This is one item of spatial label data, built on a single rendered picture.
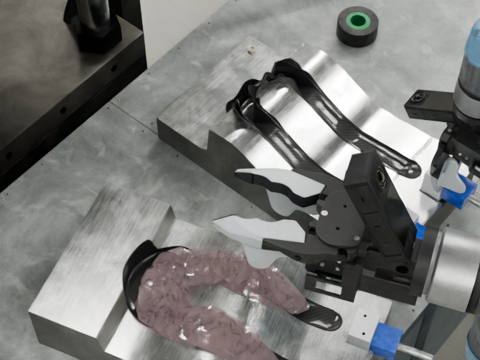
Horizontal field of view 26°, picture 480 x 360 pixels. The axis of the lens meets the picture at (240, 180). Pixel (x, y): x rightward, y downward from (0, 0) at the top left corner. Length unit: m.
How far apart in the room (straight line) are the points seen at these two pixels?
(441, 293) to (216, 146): 0.84
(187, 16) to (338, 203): 2.23
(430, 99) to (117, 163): 0.59
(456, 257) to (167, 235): 0.79
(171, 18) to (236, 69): 1.30
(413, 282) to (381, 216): 0.08
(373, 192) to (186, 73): 1.09
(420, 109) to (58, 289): 0.62
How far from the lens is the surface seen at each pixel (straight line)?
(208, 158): 1.81
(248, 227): 1.00
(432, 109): 1.60
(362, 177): 0.94
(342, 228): 1.00
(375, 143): 1.80
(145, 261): 1.68
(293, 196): 1.03
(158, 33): 3.17
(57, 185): 1.86
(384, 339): 1.62
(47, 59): 2.07
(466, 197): 1.71
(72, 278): 1.63
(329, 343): 1.62
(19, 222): 1.83
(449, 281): 0.99
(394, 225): 0.98
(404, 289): 1.04
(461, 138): 1.59
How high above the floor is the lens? 2.31
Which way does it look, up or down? 55 degrees down
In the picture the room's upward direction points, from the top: straight up
